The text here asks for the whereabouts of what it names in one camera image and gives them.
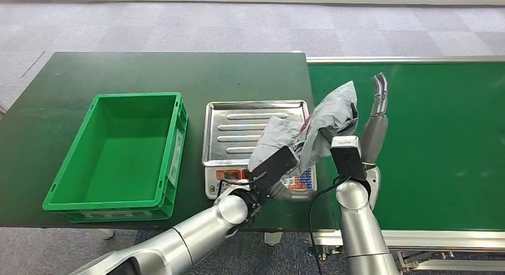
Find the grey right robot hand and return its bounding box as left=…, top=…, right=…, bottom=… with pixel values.
left=360, top=72, right=390, bottom=166

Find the grey plastic mail package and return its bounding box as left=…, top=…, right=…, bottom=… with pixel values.
left=247, top=80, right=359, bottom=176

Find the green belt conveyor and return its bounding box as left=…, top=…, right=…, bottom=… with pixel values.
left=307, top=55, right=505, bottom=274

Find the steel scale tray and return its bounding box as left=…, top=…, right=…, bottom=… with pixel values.
left=202, top=100, right=310, bottom=167

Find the white electronic scale body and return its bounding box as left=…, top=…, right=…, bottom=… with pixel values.
left=204, top=164, right=317, bottom=201

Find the green plastic crate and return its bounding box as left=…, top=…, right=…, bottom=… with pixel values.
left=42, top=92, right=189, bottom=223

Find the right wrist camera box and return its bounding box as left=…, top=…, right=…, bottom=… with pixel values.
left=329, top=135, right=368, bottom=183

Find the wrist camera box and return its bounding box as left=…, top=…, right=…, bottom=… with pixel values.
left=247, top=145, right=300, bottom=196
left=329, top=135, right=368, bottom=183

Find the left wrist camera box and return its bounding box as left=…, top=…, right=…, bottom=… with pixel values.
left=247, top=145, right=300, bottom=196

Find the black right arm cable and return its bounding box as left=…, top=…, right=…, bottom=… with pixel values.
left=308, top=174, right=352, bottom=275

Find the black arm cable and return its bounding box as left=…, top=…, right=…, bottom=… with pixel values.
left=308, top=174, right=352, bottom=275
left=216, top=178, right=253, bottom=199

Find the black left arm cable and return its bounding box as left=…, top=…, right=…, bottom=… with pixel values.
left=216, top=178, right=253, bottom=199

